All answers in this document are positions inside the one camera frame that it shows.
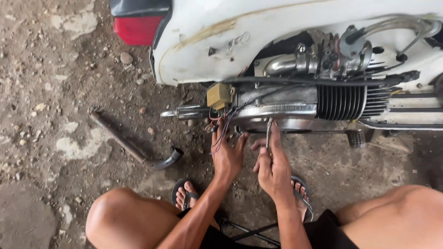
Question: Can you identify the slim metal hand tool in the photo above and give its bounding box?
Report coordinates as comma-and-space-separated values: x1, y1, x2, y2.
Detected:
265, 118, 273, 150

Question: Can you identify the grey finned scooter engine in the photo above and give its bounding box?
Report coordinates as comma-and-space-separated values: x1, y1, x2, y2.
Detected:
228, 83, 393, 134

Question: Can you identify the chrome pipe stub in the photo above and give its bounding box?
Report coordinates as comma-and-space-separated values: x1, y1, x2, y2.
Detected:
160, 104, 212, 121

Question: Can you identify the person's left leg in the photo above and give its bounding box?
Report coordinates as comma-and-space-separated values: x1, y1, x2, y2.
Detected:
85, 181, 222, 249

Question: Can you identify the black rubber cable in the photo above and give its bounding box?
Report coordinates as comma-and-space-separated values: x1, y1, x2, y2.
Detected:
224, 71, 421, 88

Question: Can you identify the black scooter seat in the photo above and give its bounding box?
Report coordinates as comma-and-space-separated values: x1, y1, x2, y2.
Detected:
110, 0, 172, 18

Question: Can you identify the person's leg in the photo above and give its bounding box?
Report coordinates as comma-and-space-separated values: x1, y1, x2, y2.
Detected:
293, 182, 443, 249
85, 181, 222, 249

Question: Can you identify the black metal stool frame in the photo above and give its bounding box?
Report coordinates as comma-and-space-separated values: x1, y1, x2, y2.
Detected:
219, 217, 281, 248

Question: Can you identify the red tail light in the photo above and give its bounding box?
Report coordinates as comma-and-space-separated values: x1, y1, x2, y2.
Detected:
113, 15, 167, 46

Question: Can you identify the white scooter body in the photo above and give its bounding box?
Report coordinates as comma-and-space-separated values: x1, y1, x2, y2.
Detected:
150, 0, 443, 132

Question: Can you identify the person's right hand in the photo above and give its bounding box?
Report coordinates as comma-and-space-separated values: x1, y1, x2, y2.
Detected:
251, 121, 295, 204

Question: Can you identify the rusty exhaust pipe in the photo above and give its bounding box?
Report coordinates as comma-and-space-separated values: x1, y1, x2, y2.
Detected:
89, 108, 185, 171

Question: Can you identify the yellowish electrical box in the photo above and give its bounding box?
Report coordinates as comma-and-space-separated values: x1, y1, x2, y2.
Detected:
206, 82, 236, 111

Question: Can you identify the bundle of coloured wires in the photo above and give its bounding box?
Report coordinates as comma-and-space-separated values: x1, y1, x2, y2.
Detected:
207, 107, 240, 155

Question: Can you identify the black flip-flop sandal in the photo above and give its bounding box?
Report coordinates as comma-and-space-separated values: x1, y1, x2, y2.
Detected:
290, 175, 314, 223
171, 178, 201, 212

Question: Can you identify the black kick starter pedal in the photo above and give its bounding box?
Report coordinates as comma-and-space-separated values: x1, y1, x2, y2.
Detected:
346, 129, 367, 149

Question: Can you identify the person's right leg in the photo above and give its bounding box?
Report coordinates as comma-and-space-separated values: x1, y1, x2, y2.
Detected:
293, 182, 443, 249

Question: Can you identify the clear plastic hose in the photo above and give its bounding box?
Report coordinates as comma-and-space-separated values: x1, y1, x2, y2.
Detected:
363, 15, 443, 39

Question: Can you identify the person's left hand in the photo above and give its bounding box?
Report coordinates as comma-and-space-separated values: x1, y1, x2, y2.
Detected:
210, 119, 250, 184

